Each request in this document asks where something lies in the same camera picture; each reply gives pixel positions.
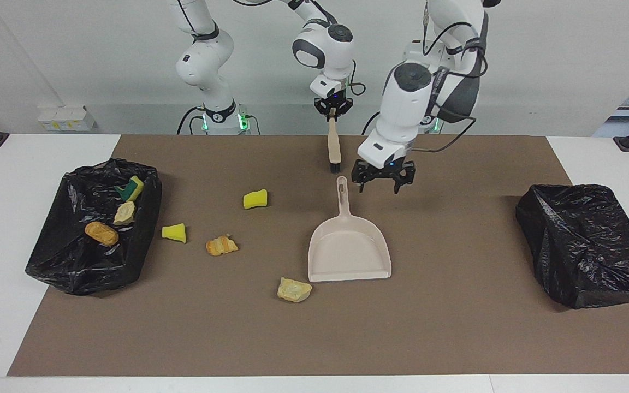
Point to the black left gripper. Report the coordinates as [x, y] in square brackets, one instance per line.
[384, 170]

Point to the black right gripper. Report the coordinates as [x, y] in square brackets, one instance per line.
[334, 100]

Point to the beige brush with black bristles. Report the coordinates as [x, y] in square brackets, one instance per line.
[334, 147]

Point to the beige plastic dustpan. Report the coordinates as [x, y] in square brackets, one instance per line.
[350, 251]

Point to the yellow curved sponge piece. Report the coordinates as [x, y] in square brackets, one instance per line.
[255, 199]

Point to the pale bread chunk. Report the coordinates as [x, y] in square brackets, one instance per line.
[294, 290]

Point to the orange croissant piece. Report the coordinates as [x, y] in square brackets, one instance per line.
[221, 245]

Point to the yellow wedge sponge piece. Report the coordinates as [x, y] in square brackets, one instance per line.
[174, 233]

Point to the yellow sponge with green backing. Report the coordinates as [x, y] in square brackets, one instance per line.
[134, 188]

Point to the striped bread roll piece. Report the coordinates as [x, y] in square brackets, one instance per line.
[124, 213]

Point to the brown oval bun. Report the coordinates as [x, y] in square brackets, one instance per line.
[101, 233]

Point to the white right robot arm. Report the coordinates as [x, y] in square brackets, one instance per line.
[205, 60]

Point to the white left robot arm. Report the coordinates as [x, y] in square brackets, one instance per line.
[402, 109]

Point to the black bag lined trash bin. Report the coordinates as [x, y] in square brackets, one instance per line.
[587, 245]
[69, 256]

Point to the brown table mat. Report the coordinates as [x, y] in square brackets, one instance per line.
[429, 316]

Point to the white wall socket box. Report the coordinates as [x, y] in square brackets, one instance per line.
[66, 118]

